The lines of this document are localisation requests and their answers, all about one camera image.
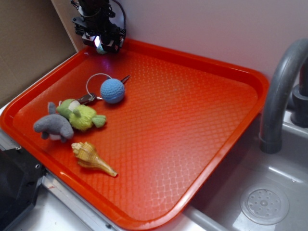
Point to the brown cardboard panel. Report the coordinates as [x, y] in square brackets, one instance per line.
[33, 41]

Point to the green plush frog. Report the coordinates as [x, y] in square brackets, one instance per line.
[80, 116]

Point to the black box corner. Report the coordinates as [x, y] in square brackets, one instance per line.
[20, 178]

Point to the green dimpled ball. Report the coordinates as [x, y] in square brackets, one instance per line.
[100, 50]

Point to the wooden board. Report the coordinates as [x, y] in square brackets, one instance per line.
[66, 11]

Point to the tan conch seashell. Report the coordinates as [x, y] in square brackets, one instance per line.
[87, 157]

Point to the dark faucet handle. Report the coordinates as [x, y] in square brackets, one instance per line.
[299, 116]

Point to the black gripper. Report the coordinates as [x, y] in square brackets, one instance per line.
[94, 20]

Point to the round sink drain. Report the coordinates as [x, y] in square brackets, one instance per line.
[264, 204]

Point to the grey plush shark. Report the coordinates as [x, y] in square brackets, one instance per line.
[54, 126]

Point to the blue dimpled ball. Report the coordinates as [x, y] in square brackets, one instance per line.
[112, 91]

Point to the orange plastic tray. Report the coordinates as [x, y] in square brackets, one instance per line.
[180, 116]

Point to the grey toy sink basin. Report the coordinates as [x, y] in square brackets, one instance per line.
[216, 207]

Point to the grey curved faucet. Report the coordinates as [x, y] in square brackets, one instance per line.
[285, 78]

